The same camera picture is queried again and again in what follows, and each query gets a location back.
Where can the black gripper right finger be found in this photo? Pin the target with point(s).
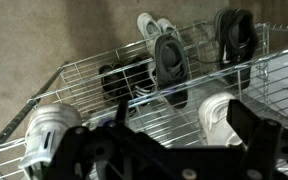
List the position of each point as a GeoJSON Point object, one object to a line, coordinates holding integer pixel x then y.
{"type": "Point", "coordinates": [242, 116]}

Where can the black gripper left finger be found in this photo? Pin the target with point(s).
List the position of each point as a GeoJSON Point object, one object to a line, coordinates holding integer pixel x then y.
{"type": "Point", "coordinates": [122, 111]}

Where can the white shoe with slotted heel tab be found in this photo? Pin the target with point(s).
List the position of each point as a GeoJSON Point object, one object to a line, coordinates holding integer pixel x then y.
{"type": "Point", "coordinates": [47, 130]}

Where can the white Nike shoe green insole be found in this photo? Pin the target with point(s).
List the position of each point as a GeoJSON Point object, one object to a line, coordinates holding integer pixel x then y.
{"type": "Point", "coordinates": [215, 118]}

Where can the black shoe plain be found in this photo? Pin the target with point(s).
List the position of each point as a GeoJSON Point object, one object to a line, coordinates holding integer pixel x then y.
{"type": "Point", "coordinates": [170, 66]}

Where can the black shoe with white swoosh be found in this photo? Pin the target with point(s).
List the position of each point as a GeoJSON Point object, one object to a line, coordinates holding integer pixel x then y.
{"type": "Point", "coordinates": [239, 36]}

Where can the black slide sandal white stripes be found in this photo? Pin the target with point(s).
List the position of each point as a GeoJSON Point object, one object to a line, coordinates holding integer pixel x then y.
{"type": "Point", "coordinates": [138, 78]}

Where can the small white sneaker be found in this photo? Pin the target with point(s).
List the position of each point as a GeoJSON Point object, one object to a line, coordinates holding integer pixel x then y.
{"type": "Point", "coordinates": [147, 26]}
{"type": "Point", "coordinates": [165, 25]}

